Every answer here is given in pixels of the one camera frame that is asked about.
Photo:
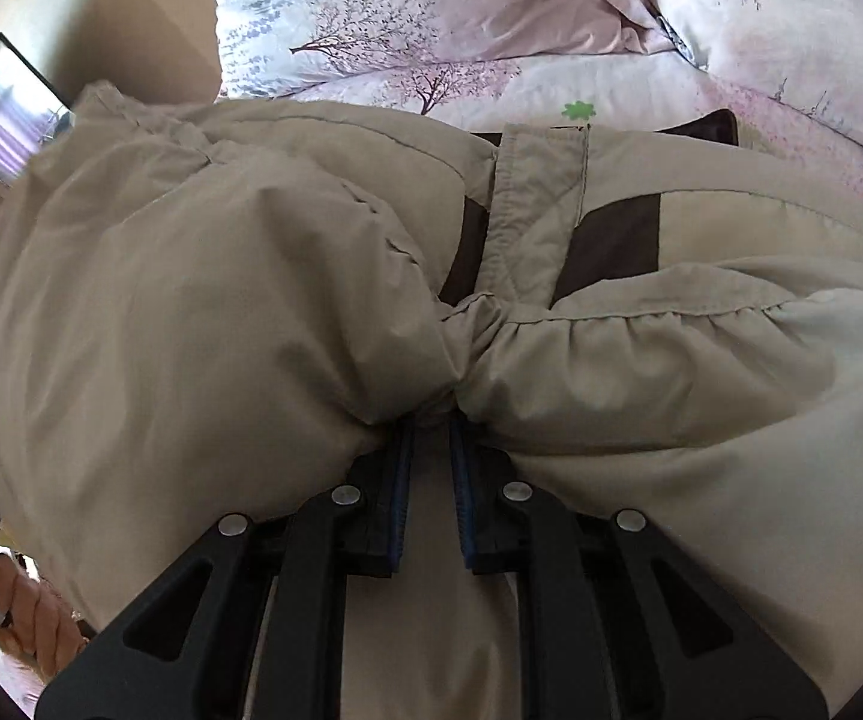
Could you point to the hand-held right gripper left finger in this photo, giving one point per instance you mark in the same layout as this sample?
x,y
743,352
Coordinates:
x,y
400,499

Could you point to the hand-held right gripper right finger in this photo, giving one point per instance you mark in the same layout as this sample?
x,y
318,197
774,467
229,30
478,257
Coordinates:
x,y
465,499

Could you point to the beige puffer jacket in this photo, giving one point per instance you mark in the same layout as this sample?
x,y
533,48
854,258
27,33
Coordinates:
x,y
214,315

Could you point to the person's left hand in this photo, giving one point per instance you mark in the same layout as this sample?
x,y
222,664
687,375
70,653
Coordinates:
x,y
30,607

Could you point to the flat screen television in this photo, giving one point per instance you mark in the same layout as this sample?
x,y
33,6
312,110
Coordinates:
x,y
23,112

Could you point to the pink floral bed sheet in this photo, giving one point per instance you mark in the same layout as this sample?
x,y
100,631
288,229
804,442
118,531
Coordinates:
x,y
664,97

